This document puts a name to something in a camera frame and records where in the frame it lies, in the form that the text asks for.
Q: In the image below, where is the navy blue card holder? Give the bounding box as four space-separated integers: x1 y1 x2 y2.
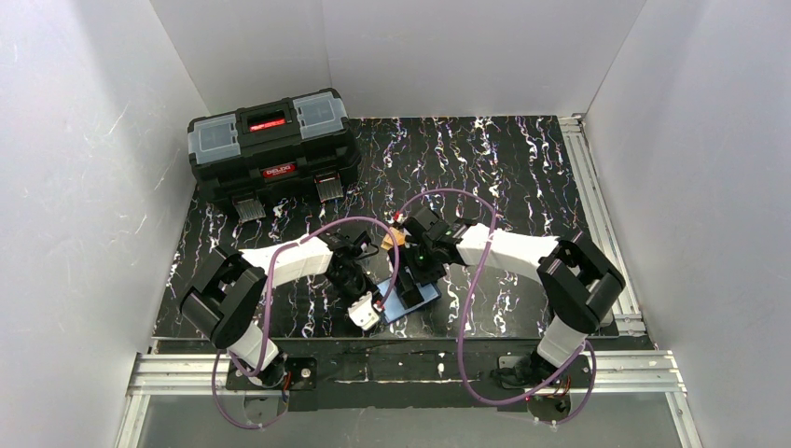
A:
381 282 441 324

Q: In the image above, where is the orange credit card stack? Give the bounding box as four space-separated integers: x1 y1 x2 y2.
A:
380 227 406 251

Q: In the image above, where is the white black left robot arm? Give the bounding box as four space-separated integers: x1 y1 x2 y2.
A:
178 231 382 374

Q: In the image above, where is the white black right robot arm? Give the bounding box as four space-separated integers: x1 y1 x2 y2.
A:
396 206 626 368

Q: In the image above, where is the black red toolbox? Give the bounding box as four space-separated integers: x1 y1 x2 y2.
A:
187 88 362 211

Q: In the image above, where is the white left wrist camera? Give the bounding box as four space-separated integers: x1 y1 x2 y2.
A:
347 291 381 331

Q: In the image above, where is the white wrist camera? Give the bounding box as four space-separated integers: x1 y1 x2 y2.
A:
393 212 424 239
347 291 381 331

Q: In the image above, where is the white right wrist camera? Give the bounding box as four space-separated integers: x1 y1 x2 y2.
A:
393 212 424 239

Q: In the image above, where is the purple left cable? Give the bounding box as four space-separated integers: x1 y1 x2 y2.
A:
211 216 403 431

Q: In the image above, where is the purple cable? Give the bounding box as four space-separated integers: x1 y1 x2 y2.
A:
395 188 598 427
211 216 403 431

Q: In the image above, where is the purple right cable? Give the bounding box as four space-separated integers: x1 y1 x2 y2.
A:
395 188 598 427

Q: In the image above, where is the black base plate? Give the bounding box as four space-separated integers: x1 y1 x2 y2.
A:
225 338 594 413

